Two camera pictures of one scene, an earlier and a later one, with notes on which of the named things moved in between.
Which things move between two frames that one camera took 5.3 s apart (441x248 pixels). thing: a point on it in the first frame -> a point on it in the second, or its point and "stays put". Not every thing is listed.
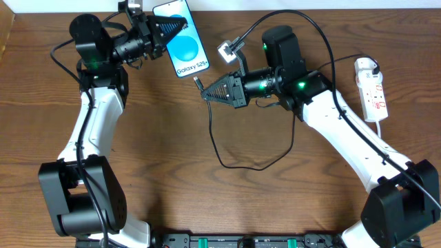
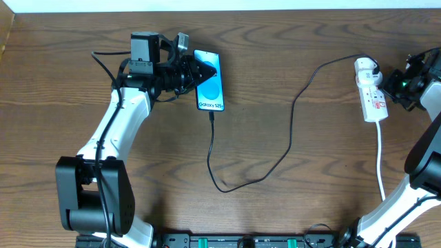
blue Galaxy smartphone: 185,49 -> 209,94
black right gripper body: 238,89 -> 393,87
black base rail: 244,240 stays put
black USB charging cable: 198,82 -> 291,125
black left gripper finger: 166,28 -> 203,71
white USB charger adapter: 366,77 stays put
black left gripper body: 153,38 -> 189,72
